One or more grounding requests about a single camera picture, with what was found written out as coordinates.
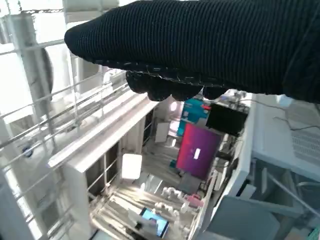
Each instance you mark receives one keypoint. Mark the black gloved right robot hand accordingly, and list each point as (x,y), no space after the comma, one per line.
(200,45)

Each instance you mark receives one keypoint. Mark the blue cardboard box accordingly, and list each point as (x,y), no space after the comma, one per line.
(193,112)

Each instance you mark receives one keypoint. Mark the black monitor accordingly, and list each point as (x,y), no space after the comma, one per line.
(226,120)

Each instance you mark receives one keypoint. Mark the monitor with purple screen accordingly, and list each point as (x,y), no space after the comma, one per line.
(197,150)

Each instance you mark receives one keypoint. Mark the white box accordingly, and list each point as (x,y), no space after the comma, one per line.
(132,166)

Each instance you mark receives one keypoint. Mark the grey office chair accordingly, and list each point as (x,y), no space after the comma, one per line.
(242,220)

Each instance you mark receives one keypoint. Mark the tablet with blue screen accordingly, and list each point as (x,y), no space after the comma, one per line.
(155,221)

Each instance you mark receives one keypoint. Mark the green cutting mat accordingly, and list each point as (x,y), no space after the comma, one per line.
(317,235)

